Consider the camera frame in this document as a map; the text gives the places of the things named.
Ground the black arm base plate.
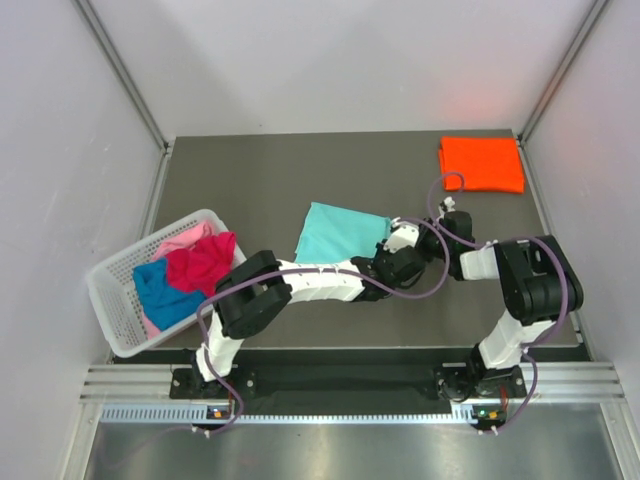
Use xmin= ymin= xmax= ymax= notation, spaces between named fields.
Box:
xmin=170 ymin=348 xmax=527 ymax=401

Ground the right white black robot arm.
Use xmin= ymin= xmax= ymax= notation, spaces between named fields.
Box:
xmin=416 ymin=211 xmax=584 ymax=396

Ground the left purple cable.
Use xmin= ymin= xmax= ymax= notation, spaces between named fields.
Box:
xmin=196 ymin=215 xmax=450 ymax=437

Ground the pink t-shirt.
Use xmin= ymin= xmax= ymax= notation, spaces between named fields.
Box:
xmin=142 ymin=222 xmax=214 ymax=339

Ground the slotted grey cable duct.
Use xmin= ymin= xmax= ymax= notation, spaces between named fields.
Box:
xmin=100 ymin=404 xmax=498 ymax=426

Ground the purple cable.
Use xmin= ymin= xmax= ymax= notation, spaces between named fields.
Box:
xmin=196 ymin=215 xmax=450 ymax=437
xmin=424 ymin=172 xmax=569 ymax=435

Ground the magenta t-shirt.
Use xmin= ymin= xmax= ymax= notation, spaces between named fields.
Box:
xmin=165 ymin=232 xmax=236 ymax=298

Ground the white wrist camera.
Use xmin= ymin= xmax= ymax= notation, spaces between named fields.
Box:
xmin=382 ymin=217 xmax=420 ymax=253
xmin=438 ymin=196 xmax=456 ymax=217

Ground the right aluminium corner post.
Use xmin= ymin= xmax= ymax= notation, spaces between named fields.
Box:
xmin=516 ymin=0 xmax=612 ymax=145

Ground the blue t-shirt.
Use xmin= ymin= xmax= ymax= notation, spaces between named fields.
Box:
xmin=132 ymin=258 xmax=206 ymax=331

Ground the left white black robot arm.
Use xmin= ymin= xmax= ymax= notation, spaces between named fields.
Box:
xmin=191 ymin=246 xmax=426 ymax=397

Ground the aluminium corner post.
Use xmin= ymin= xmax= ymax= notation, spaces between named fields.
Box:
xmin=71 ymin=0 xmax=170 ymax=153
xmin=516 ymin=0 xmax=612 ymax=145

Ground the white plastic laundry basket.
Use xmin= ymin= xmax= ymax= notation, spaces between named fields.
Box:
xmin=86 ymin=209 xmax=228 ymax=358

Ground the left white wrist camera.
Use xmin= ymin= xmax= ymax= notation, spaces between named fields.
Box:
xmin=382 ymin=217 xmax=420 ymax=253

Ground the teal t-shirt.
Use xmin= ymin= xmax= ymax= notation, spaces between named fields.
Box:
xmin=295 ymin=202 xmax=391 ymax=264

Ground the aluminium front rail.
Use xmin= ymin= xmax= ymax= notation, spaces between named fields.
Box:
xmin=81 ymin=362 xmax=625 ymax=403

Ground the left aluminium corner post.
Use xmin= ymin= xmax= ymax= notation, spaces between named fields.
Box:
xmin=71 ymin=0 xmax=170 ymax=153

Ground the folded orange t-shirt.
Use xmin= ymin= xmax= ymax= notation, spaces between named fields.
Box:
xmin=438 ymin=136 xmax=526 ymax=194

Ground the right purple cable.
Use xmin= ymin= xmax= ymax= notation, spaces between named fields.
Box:
xmin=424 ymin=172 xmax=569 ymax=435

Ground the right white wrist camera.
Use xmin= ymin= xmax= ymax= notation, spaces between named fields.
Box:
xmin=438 ymin=196 xmax=456 ymax=217

